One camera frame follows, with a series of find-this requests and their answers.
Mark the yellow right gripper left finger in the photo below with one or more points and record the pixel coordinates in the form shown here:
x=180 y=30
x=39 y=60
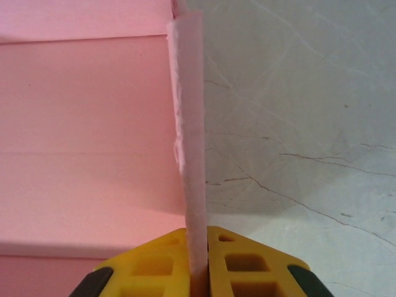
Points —
x=148 y=269

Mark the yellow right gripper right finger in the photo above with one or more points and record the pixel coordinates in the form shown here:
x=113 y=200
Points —
x=247 y=269

